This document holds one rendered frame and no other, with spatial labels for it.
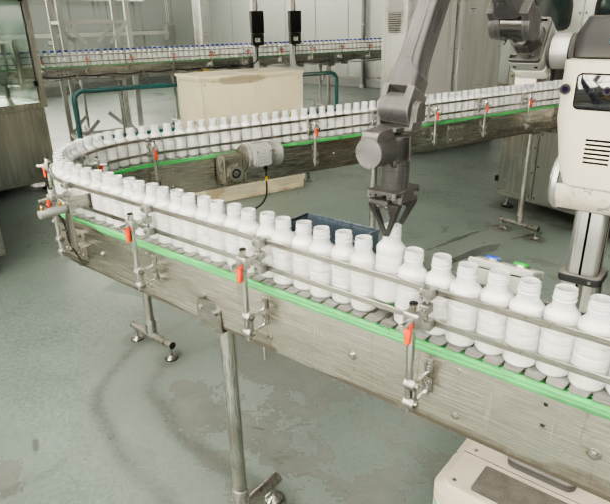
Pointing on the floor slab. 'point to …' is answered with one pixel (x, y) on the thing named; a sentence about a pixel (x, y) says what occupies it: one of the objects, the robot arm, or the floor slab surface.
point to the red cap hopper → (85, 44)
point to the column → (202, 23)
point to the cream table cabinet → (282, 95)
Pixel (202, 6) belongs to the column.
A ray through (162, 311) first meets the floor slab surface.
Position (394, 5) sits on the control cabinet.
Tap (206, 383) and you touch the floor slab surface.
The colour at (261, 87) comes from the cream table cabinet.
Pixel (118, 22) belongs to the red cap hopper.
